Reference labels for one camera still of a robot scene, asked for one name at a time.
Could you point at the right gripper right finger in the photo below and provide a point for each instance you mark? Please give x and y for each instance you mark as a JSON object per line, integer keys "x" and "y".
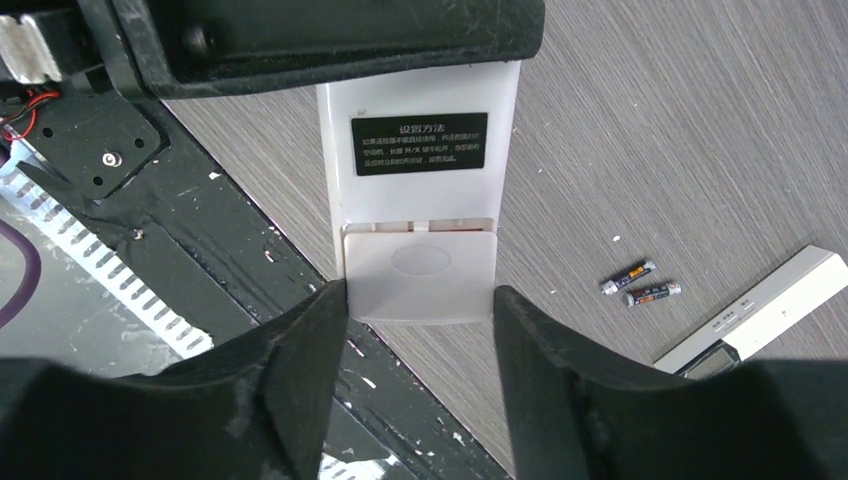
{"x": 578, "y": 410}

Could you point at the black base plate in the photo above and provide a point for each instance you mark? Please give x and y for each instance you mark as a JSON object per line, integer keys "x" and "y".
{"x": 129, "y": 195}

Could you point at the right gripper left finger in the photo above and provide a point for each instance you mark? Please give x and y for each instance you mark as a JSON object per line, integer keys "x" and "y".
{"x": 255, "y": 407}

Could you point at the dark aaa battery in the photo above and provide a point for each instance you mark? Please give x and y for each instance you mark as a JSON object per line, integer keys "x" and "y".
{"x": 653, "y": 293}
{"x": 622, "y": 279}

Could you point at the white remote control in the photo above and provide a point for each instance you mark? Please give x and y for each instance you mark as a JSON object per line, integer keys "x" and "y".
{"x": 417, "y": 146}

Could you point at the slim white black remote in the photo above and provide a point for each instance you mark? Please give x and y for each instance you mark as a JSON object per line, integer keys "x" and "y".
{"x": 767, "y": 310}

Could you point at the white battery cover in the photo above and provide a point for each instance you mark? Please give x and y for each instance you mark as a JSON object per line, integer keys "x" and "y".
{"x": 420, "y": 277}

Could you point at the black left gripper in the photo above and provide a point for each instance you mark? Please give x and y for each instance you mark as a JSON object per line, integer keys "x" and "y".
{"x": 82, "y": 42}

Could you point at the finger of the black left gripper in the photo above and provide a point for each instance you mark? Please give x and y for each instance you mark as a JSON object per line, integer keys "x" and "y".
{"x": 197, "y": 49}

